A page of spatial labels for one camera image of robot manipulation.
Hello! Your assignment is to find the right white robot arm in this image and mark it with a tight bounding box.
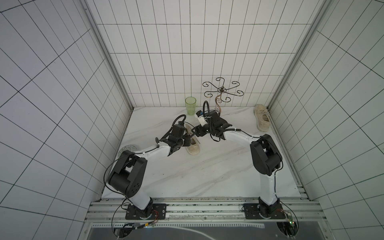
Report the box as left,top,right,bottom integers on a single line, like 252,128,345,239
195,101,296,225

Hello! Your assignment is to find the green plastic cup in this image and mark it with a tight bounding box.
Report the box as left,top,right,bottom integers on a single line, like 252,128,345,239
185,96,197,116

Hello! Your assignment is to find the beige lace-up shoe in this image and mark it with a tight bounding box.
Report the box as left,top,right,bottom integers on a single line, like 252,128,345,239
186,125,200,155

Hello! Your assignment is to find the metal jewelry stand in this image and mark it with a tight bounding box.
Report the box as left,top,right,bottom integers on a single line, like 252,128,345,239
202,77,245,116

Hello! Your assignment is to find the patterned ceramic bowl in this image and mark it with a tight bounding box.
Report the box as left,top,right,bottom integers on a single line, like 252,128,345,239
117,145,139,159

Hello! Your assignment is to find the aluminium mounting rail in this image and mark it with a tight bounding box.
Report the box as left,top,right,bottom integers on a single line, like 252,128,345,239
85,188,326,226

